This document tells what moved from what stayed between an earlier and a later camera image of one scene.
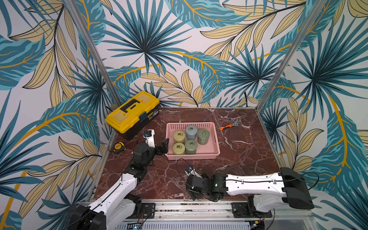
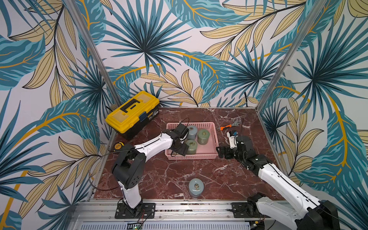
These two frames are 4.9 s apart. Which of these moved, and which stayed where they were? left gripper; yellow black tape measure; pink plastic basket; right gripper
Moved: right gripper; left gripper
Stayed: yellow black tape measure; pink plastic basket
